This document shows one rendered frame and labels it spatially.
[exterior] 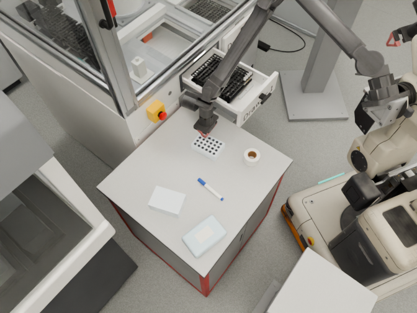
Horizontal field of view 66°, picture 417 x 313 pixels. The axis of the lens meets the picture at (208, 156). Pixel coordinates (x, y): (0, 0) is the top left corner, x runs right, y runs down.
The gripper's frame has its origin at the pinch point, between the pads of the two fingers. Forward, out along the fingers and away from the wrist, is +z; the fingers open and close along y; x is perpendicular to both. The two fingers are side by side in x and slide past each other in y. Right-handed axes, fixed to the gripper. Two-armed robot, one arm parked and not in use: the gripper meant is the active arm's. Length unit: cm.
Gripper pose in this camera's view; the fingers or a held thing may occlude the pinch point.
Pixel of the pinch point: (206, 133)
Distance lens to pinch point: 141.8
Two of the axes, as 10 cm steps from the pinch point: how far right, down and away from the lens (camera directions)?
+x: 8.5, 4.6, -2.7
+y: -5.3, 7.3, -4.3
